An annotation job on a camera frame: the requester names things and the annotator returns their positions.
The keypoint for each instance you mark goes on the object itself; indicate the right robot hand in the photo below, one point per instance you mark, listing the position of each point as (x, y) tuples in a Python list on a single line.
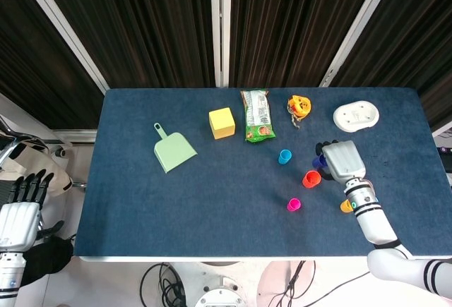
[(344, 160)]

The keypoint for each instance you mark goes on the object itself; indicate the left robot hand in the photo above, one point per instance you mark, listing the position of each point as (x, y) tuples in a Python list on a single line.
[(17, 224)]

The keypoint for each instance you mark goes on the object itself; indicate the dark blue plastic cup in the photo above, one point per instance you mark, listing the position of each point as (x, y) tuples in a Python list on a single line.
[(319, 161)]

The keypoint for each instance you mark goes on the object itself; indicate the yellow plastic cup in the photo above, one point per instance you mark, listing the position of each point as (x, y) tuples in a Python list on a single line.
[(345, 206)]

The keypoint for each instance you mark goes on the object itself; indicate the light blue plastic cup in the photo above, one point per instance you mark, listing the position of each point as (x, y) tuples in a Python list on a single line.
[(284, 157)]

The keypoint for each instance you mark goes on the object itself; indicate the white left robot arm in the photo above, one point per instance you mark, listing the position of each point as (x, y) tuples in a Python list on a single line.
[(8, 275)]

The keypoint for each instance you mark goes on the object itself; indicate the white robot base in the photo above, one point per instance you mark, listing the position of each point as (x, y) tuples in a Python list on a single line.
[(220, 293)]

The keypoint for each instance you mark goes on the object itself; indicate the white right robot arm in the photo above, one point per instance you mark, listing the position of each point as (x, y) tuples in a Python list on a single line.
[(374, 226)]

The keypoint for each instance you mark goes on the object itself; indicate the large orange plastic cup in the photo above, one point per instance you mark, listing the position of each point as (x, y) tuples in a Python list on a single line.
[(311, 179)]

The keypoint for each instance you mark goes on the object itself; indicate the magenta plastic cup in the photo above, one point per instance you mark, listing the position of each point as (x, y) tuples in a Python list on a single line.
[(294, 204)]

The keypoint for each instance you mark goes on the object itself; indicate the white oval plastic tray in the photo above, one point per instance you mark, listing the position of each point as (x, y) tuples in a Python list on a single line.
[(356, 116)]

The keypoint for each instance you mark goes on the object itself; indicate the yellow plastic toy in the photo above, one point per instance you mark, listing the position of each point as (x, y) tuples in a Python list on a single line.
[(300, 106)]

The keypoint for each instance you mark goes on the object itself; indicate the green snack packet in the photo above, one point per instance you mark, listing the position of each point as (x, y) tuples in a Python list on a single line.
[(257, 116)]

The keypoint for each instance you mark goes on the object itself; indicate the blue fabric table cover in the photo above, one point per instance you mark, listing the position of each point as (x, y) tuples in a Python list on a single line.
[(226, 197)]

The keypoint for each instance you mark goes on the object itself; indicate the yellow sponge cube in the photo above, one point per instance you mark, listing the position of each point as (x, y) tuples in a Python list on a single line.
[(222, 123)]

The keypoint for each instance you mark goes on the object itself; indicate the dark brown curtain panel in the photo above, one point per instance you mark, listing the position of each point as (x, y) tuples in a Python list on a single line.
[(289, 28), (35, 67), (416, 39), (148, 28)]

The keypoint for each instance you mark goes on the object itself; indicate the green plastic dustpan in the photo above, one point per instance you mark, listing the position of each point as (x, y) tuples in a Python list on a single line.
[(174, 151)]

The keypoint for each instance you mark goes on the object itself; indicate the white frame post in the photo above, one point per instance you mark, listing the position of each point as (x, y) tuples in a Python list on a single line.
[(67, 35), (220, 28), (353, 35)]

